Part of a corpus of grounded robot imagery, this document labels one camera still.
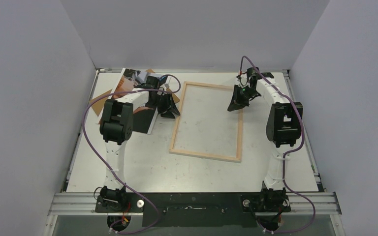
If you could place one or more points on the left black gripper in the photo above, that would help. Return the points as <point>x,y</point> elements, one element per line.
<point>169,109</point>

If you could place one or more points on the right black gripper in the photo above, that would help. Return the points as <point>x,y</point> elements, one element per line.
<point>241,93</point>

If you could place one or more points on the printed colour photo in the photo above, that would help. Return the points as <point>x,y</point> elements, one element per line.
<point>144,116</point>

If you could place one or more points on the white wooden picture frame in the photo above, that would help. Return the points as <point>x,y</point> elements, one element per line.
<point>205,129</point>

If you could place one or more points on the brown cardboard backing board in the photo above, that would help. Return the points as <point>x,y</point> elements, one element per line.
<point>101,102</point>

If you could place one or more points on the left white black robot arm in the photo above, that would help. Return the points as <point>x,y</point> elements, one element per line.
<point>116,126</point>

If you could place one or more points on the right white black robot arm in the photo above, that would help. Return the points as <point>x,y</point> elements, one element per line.
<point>283,129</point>

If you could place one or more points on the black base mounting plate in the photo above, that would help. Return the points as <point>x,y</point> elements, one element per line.
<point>196,209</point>

